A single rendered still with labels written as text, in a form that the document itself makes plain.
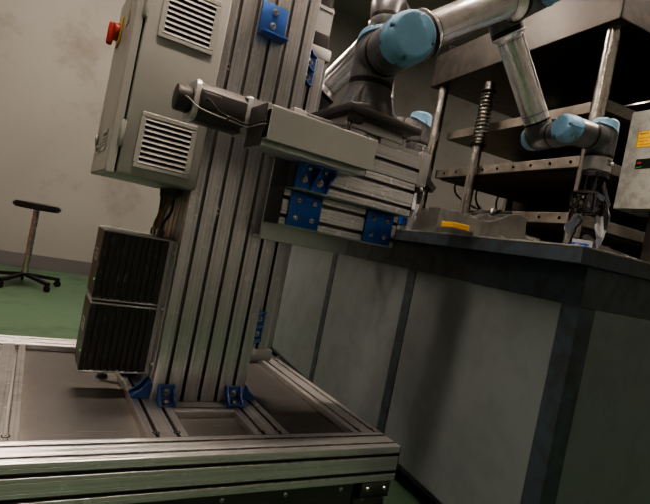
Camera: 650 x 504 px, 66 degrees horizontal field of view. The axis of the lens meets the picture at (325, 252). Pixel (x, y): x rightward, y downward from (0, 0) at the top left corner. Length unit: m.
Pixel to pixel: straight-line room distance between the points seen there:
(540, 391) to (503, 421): 0.14
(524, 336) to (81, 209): 4.26
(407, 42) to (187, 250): 0.72
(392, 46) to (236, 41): 0.40
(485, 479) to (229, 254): 0.86
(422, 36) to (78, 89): 4.11
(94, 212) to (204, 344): 3.74
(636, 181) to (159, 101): 1.80
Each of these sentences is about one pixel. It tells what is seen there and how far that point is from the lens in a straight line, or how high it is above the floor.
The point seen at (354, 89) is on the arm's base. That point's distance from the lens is 1.34.
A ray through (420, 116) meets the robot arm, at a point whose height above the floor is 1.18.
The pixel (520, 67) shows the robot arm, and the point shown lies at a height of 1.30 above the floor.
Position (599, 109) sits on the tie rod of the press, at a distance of 2.39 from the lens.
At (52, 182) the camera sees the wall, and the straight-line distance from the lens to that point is 4.98.
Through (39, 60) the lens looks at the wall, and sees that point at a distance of 5.09.
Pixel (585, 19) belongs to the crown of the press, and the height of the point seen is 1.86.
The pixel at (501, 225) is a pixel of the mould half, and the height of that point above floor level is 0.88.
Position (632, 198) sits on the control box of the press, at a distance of 2.32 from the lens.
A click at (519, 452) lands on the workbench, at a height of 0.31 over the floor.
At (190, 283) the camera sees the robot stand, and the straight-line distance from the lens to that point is 1.31.
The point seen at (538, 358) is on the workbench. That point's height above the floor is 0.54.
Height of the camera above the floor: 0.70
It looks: 1 degrees down
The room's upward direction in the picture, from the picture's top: 11 degrees clockwise
